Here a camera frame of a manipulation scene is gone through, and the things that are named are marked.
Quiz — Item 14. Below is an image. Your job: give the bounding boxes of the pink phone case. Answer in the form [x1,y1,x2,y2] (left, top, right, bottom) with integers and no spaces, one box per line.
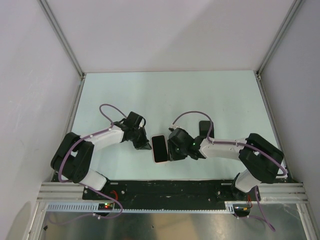
[150,134,169,165]

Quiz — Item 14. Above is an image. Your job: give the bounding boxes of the black phone case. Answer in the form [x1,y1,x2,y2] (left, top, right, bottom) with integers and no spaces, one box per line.
[198,120,215,138]

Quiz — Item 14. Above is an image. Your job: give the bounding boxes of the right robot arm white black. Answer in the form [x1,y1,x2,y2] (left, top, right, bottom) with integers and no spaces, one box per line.
[167,127,287,201]

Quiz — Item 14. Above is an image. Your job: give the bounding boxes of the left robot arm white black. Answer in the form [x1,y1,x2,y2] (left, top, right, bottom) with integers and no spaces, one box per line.
[50,111,151,200]

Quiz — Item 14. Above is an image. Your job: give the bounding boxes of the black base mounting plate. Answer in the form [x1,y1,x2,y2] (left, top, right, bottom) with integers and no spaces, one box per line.
[82,179,261,210]

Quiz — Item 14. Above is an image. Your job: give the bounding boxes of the left control board with LEDs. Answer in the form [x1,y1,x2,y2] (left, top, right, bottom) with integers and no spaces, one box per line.
[98,202,114,211]

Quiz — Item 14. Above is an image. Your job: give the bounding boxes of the white slotted cable duct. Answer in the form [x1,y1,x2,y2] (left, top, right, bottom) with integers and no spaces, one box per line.
[46,202,235,214]

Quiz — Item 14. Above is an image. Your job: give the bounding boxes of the right control board with wires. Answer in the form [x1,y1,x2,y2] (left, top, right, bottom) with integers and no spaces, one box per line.
[233,204,251,219]

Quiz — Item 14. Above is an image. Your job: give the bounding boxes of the aluminium front rail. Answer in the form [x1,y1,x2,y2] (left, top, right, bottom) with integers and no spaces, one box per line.
[37,182,309,203]

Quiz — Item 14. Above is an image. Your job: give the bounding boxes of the left aluminium frame post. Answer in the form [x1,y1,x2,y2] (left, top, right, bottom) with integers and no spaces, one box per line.
[37,0,85,80]

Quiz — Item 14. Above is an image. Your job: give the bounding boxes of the aluminium frame post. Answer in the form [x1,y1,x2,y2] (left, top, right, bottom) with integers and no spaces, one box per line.
[37,0,85,80]
[255,0,305,80]

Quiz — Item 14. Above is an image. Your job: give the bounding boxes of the right aluminium frame post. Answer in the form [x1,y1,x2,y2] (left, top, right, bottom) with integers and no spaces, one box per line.
[255,0,305,80]

